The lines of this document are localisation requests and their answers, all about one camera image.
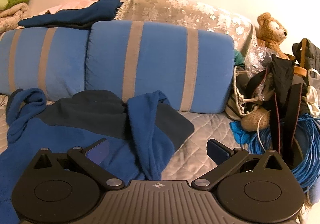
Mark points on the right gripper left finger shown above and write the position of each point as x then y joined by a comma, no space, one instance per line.
87,160

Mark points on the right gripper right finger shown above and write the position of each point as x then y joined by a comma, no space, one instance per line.
228,163

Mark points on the blue fleece jacket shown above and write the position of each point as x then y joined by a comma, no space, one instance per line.
141,134

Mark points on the turquoise cloth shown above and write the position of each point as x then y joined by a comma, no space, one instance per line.
241,136

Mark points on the grey quilted bedspread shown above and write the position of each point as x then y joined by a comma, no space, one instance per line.
190,161

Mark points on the striped tote bag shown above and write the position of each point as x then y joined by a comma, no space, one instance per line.
239,103

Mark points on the right blue striped pillow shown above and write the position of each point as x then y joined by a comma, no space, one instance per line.
193,68

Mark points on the blue striped pillow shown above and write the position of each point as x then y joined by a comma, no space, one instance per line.
52,59
193,68

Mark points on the clear plastic bag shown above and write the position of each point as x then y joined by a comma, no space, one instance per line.
257,60

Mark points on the left blue striped pillow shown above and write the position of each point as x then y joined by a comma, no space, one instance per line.
52,59

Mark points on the brown teddy bear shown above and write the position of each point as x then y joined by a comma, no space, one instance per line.
273,34

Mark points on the navy folded garment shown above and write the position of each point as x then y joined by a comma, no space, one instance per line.
102,10

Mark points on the pink white cloth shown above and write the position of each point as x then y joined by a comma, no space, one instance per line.
74,5

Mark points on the beige floral pillow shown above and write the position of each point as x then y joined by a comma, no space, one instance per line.
194,15

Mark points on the beige quilted comforter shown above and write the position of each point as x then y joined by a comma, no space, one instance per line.
11,17

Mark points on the black bag with straps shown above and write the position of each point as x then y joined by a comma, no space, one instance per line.
282,94

